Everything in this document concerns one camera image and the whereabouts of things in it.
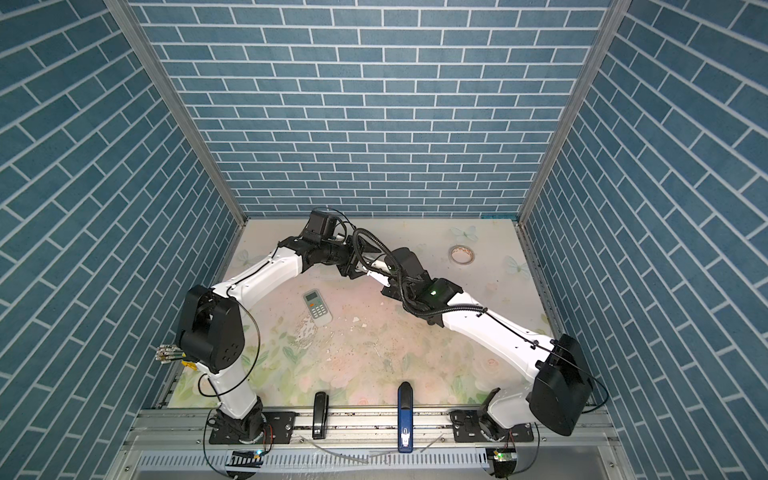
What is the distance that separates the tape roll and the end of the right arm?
513 mm

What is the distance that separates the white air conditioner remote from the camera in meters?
0.93

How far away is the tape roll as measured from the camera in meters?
1.10

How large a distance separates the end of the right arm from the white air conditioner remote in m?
0.44

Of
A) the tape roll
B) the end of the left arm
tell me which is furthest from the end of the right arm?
the tape roll

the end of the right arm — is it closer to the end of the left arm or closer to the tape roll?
the end of the left arm

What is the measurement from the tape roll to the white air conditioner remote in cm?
49

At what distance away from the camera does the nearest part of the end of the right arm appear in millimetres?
558
